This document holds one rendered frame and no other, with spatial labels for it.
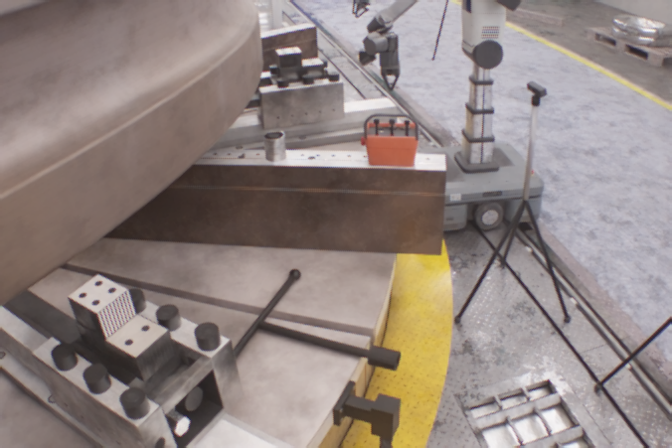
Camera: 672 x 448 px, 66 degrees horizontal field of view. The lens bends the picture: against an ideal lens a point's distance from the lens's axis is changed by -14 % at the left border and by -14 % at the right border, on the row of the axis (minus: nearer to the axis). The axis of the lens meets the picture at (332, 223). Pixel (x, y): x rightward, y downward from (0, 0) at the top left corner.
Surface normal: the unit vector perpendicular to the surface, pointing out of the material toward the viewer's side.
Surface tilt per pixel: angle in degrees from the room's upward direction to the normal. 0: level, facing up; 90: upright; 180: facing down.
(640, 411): 0
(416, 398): 0
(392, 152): 97
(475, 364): 0
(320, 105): 90
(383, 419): 90
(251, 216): 90
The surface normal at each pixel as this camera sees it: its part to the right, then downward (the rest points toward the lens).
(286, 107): 0.24, 0.51
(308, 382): -0.04, -0.85
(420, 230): -0.15, 0.53
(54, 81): 0.89, 0.20
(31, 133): 0.69, -0.29
